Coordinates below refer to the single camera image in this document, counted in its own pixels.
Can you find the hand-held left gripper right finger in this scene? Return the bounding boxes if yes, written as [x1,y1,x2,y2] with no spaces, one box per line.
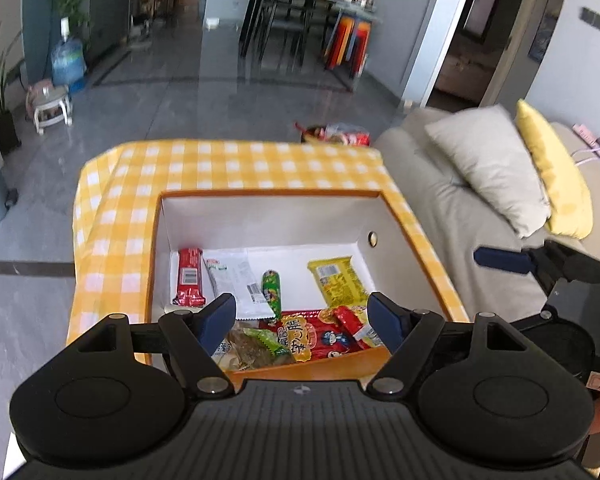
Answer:
[367,291,533,399]

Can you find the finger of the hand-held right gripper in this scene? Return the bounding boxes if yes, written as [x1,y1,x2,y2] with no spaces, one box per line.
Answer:
[472,239,600,296]

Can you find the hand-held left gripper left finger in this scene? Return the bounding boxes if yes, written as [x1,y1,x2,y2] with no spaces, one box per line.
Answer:
[65,292,238,399]

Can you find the small red snack packet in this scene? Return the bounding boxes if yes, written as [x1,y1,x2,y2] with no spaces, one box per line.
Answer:
[332,305,385,351]

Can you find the white snack packet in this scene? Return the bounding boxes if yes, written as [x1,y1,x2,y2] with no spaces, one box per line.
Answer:
[203,256,276,321]

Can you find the green brown snack packet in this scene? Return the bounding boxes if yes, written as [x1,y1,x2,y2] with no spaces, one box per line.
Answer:
[228,322,296,371]

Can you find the red bar packet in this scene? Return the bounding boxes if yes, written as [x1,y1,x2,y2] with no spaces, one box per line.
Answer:
[171,247,207,308]

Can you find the green sausage stick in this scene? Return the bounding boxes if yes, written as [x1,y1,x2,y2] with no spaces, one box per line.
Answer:
[261,270,283,321]

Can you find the yellow snack packet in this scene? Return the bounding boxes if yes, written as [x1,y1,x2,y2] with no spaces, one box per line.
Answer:
[307,257,371,307]

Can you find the large red snack packet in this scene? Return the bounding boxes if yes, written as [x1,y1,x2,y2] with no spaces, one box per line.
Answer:
[259,307,381,363]

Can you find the orange cardboard box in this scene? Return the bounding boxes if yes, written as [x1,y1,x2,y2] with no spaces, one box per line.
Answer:
[147,189,471,396]

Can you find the basket of snacks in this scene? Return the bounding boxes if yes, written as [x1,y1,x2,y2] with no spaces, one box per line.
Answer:
[294,121,372,147]

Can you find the grey pillow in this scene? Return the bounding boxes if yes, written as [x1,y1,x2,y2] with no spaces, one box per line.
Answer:
[424,105,552,239]

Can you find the yellow pillow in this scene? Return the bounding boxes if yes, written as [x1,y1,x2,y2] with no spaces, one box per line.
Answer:
[515,99,594,239]

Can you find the grey sofa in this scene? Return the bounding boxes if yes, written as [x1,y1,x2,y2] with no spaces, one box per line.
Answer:
[375,105,600,321]

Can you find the yellow checked tablecloth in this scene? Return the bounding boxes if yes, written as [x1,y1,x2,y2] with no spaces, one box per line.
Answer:
[66,140,471,396]

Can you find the stack of colourful stools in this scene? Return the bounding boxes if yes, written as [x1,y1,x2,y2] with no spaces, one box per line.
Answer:
[322,15,373,78]

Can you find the white stool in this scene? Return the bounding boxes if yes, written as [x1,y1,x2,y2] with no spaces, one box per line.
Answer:
[26,85,74,137]

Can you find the dining table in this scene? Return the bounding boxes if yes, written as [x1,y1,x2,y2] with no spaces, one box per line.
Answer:
[250,0,383,93]

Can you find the blue water bottle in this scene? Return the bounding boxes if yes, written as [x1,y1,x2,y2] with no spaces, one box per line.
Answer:
[50,17,88,93]

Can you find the potted plant with black pot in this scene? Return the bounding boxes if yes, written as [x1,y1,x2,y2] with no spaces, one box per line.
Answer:
[0,22,23,156]

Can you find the black dining chair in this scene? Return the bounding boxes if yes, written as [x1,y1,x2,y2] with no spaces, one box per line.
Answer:
[238,0,331,71]

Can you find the dark cabinet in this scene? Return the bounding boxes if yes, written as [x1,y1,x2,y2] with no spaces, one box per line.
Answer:
[87,0,146,61]

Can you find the pink strap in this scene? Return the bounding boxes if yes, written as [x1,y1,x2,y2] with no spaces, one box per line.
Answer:
[572,122,600,166]

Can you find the framed wall picture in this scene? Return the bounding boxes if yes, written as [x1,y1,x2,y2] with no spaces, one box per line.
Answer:
[528,12,558,63]

